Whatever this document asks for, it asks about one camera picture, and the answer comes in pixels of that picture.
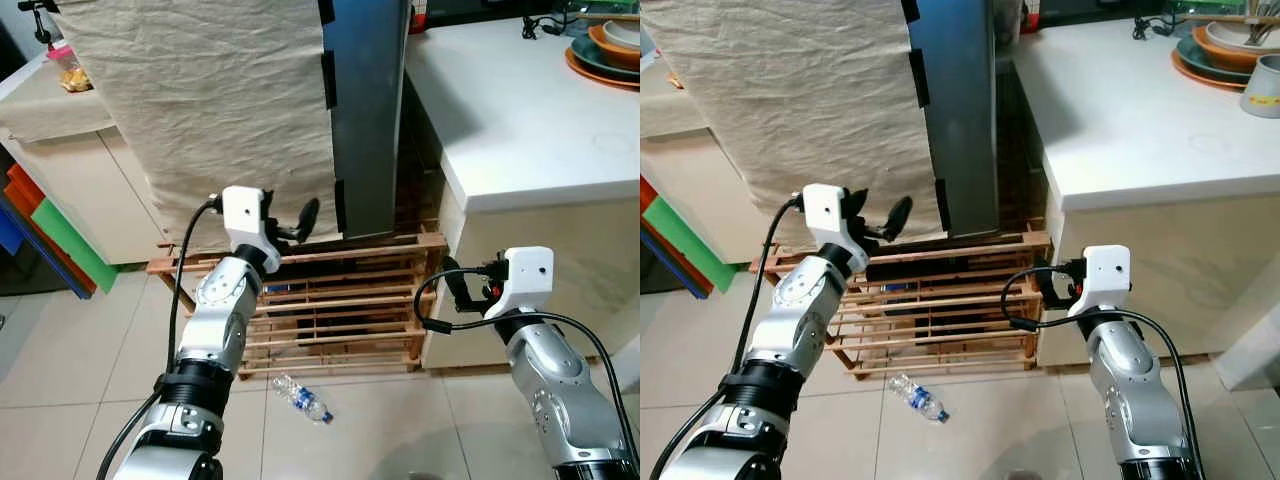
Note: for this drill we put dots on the large beige wrinkled cloth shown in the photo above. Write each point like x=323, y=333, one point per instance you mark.
x=200, y=100
x=800, y=100

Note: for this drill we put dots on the black tape strip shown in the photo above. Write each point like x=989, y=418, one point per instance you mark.
x=340, y=208
x=943, y=206
x=327, y=10
x=919, y=78
x=330, y=80
x=909, y=10

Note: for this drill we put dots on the clear plastic water bottle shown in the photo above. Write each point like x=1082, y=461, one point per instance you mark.
x=918, y=397
x=300, y=398

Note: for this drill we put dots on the blue board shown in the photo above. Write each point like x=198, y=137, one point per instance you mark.
x=8, y=225

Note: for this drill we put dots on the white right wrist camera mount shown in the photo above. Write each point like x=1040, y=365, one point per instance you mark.
x=528, y=275
x=1105, y=275

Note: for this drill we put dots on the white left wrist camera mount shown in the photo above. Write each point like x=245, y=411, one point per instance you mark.
x=825, y=210
x=242, y=212

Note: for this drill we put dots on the white counter cabinet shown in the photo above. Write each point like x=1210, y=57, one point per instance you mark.
x=520, y=270
x=1150, y=260

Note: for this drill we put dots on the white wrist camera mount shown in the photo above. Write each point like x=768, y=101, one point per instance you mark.
x=825, y=210
x=1105, y=275
x=528, y=275
x=242, y=212

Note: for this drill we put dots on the orange snack bag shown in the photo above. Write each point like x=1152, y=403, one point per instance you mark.
x=677, y=80
x=75, y=78

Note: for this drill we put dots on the wooden slat pallet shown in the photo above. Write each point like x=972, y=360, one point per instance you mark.
x=940, y=290
x=340, y=290

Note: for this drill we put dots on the black tripod stand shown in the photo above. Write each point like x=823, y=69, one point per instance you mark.
x=42, y=25

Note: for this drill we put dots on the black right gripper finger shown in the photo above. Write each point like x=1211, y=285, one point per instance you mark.
x=1050, y=285
x=460, y=282

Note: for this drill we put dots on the dark grey fridge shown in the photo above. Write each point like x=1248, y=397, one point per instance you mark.
x=960, y=120
x=370, y=120

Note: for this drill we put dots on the green board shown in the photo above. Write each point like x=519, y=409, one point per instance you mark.
x=75, y=245
x=690, y=240

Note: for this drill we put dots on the teal plate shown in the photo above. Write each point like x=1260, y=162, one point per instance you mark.
x=585, y=55
x=1192, y=56

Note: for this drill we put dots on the beige low cabinet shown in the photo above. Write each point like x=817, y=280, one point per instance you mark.
x=90, y=190
x=700, y=180

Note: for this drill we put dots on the white bowl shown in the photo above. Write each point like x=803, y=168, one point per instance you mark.
x=1228, y=37
x=625, y=35

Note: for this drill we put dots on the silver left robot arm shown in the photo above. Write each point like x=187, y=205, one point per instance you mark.
x=215, y=320
x=790, y=310

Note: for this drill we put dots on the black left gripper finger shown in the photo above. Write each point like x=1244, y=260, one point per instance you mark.
x=309, y=215
x=900, y=215

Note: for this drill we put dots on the beige cloth mat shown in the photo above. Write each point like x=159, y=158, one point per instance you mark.
x=665, y=110
x=50, y=105

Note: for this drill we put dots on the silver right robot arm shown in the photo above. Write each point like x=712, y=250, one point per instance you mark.
x=1130, y=390
x=550, y=380

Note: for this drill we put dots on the grey mug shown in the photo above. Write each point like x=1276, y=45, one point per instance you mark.
x=1262, y=90

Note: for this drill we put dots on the orange bowl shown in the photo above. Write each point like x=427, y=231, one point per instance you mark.
x=610, y=50
x=1220, y=55

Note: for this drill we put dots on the orange plate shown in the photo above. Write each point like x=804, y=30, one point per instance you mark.
x=1195, y=76
x=590, y=75

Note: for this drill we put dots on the orange board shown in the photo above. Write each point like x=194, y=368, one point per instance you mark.
x=25, y=195
x=647, y=192

